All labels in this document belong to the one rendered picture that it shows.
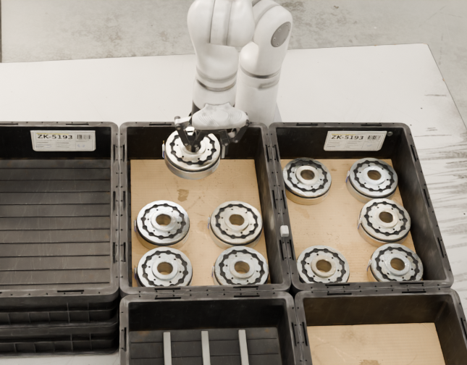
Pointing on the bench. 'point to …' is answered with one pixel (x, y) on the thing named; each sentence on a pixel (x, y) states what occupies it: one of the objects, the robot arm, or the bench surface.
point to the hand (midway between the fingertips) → (209, 149)
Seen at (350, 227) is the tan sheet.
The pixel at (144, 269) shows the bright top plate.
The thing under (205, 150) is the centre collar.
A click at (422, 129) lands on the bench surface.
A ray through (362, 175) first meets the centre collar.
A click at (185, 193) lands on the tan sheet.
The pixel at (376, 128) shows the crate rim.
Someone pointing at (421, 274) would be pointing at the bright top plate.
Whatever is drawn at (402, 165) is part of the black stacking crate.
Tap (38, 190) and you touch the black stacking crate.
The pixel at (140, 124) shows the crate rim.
